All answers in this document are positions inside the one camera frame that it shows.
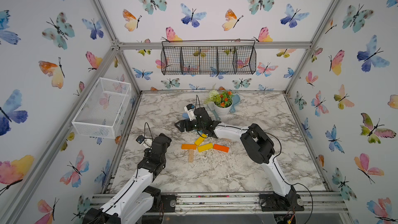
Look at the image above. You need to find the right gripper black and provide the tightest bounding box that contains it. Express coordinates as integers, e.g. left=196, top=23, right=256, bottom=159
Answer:
left=172, top=116, right=205, bottom=131

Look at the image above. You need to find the yellow block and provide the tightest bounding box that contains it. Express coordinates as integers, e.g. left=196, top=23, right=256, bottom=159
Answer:
left=198, top=143, right=214, bottom=152
left=194, top=134, right=207, bottom=146

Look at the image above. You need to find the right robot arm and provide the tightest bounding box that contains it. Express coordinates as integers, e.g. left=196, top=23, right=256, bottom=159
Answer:
left=175, top=107, right=304, bottom=212

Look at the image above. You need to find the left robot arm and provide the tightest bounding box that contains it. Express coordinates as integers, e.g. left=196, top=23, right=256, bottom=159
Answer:
left=83, top=133, right=172, bottom=224

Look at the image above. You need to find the natural wood block lower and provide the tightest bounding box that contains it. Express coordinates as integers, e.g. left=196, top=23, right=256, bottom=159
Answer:
left=188, top=149, right=194, bottom=163

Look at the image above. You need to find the white flower pot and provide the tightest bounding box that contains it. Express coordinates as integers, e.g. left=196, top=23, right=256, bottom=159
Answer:
left=213, top=103, right=232, bottom=118

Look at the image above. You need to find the red orange block right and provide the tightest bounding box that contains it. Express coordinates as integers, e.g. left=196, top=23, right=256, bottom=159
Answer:
left=213, top=144, right=229, bottom=153

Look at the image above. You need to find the artificial green orange plant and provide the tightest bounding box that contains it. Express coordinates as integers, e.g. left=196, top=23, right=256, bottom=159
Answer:
left=204, top=86, right=234, bottom=108

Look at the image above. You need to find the light blue dustpan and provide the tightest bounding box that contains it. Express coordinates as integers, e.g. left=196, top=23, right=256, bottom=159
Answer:
left=230, top=94, right=240, bottom=113

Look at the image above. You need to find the white mesh basket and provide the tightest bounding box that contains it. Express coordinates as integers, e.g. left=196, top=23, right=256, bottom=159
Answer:
left=72, top=77, right=131, bottom=139

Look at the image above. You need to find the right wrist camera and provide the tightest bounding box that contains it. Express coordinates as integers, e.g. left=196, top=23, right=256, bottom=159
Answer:
left=184, top=104, right=196, bottom=121

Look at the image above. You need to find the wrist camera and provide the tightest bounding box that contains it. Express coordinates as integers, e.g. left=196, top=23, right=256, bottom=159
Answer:
left=136, top=135, right=146, bottom=145
left=184, top=104, right=196, bottom=121

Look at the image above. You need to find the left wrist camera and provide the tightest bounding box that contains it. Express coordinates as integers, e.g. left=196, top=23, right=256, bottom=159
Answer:
left=136, top=135, right=146, bottom=145

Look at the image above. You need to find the teal small brush handle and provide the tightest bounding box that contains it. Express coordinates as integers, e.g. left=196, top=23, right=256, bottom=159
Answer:
left=207, top=102, right=221, bottom=121

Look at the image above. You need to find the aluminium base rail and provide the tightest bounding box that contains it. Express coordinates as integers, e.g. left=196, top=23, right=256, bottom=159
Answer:
left=162, top=191, right=349, bottom=216

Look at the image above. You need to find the black wire basket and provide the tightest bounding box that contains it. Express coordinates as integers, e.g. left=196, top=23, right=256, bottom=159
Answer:
left=161, top=39, right=257, bottom=75

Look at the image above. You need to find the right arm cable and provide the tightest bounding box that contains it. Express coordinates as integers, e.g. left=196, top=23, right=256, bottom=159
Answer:
left=195, top=94, right=314, bottom=224

